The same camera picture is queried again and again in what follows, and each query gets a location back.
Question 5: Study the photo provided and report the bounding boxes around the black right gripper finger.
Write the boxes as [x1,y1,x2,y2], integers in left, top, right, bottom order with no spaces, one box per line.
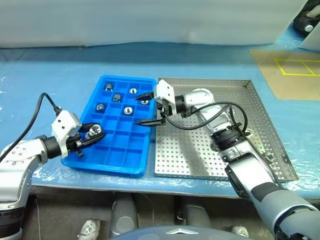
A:
[134,91,156,102]
[133,118,163,127]

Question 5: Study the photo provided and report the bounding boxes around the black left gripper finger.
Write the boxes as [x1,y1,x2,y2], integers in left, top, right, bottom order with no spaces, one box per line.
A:
[81,132,106,148]
[79,122,102,133]

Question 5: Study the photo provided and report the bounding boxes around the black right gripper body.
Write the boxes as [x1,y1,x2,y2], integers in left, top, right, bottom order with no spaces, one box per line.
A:
[156,98,174,126]

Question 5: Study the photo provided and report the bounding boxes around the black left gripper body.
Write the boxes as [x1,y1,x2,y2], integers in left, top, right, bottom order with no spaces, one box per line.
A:
[65,133,85,157]

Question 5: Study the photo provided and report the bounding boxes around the blue plastic compartment tray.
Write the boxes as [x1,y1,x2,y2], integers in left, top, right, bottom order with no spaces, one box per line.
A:
[61,74,158,179]

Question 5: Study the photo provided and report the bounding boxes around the perforated steel tray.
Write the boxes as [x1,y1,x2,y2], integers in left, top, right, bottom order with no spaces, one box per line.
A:
[151,77,300,181]

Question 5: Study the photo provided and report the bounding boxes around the grey rounded robot leg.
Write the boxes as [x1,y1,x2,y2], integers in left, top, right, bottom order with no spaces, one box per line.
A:
[177,196,213,229]
[109,194,139,238]

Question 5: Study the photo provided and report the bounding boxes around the white robot foot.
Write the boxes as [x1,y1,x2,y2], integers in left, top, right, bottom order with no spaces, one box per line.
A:
[79,218,101,239]
[230,225,250,238]

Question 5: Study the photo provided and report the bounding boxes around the blue-grey robot torso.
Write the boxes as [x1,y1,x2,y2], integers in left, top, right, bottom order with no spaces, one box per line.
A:
[107,224,251,240]

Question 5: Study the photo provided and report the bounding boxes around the brown cardboard mat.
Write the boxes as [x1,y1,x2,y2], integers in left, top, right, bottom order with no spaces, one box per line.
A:
[249,48,320,102]

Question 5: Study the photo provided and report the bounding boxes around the black rounded device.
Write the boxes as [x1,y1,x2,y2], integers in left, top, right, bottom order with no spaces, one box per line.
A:
[292,6,320,33]

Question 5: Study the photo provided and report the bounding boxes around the white flat board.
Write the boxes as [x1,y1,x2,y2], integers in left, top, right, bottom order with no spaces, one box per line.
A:
[299,20,320,51]

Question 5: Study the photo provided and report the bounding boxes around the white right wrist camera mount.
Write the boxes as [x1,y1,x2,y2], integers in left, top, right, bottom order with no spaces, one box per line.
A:
[153,79,177,116]

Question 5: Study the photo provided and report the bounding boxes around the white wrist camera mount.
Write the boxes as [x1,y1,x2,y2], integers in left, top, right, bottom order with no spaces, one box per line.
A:
[51,109,83,159]
[153,79,177,116]

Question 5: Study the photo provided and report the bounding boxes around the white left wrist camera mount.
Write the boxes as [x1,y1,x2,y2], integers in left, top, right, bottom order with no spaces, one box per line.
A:
[51,109,83,159]

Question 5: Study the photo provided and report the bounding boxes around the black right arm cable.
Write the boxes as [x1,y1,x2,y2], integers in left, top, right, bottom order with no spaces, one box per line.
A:
[164,101,249,134]

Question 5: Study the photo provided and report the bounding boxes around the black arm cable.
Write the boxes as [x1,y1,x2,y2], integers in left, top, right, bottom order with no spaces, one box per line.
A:
[164,101,249,134]
[0,92,62,162]

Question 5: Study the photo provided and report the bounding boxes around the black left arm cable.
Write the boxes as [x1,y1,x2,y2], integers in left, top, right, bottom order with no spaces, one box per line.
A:
[0,92,62,162]

